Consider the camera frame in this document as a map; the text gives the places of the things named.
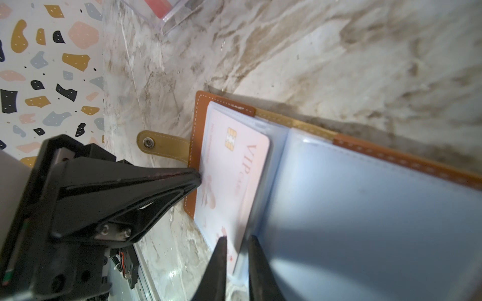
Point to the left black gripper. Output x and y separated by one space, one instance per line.
79 204

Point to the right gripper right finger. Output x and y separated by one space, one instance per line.
262 283

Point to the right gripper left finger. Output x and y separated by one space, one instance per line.
213 283

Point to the brown leather card holder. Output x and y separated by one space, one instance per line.
340 218

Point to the pink white VIP card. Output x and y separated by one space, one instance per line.
231 164

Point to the clear plastic card box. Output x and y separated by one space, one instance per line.
163 15

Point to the aluminium mounting rail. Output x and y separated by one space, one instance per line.
126 289

